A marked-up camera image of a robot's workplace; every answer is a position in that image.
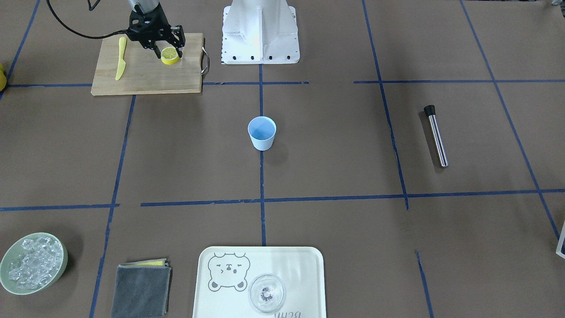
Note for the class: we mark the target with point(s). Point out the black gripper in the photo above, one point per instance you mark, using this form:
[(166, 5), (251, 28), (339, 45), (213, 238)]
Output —
[(155, 44)]

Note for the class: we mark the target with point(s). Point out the yellow lemon half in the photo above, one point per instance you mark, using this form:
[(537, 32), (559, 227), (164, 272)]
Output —
[(169, 55)]

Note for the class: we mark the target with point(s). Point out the steel muddler black tip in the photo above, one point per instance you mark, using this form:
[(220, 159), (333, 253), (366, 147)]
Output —
[(430, 113)]

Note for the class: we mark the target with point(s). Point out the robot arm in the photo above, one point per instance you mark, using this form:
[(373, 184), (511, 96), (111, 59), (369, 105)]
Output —
[(145, 6)]

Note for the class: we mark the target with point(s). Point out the light blue paper cup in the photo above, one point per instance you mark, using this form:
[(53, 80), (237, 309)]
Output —
[(262, 131)]

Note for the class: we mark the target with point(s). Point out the whole yellow lemon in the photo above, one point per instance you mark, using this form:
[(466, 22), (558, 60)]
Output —
[(3, 78)]

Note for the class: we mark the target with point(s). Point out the wooden cutting board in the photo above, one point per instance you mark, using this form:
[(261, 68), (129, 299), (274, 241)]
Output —
[(144, 73)]

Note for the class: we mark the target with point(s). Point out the yellow plastic knife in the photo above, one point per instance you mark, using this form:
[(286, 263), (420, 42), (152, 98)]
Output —
[(121, 64)]

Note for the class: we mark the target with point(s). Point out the cream bear serving tray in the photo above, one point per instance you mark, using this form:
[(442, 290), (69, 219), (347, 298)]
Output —
[(225, 275)]

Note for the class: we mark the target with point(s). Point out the grey folded cloth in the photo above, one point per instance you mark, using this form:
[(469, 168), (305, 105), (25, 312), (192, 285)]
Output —
[(142, 289)]

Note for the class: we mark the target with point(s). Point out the green bowl of ice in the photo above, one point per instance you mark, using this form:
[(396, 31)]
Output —
[(33, 263)]

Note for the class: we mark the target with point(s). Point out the clear wine glass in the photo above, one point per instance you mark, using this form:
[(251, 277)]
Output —
[(267, 293)]

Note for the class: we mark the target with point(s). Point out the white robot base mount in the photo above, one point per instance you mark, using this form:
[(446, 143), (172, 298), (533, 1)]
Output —
[(260, 32)]

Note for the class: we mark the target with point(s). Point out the white wire cup rack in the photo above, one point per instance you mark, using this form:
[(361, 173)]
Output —
[(560, 242)]

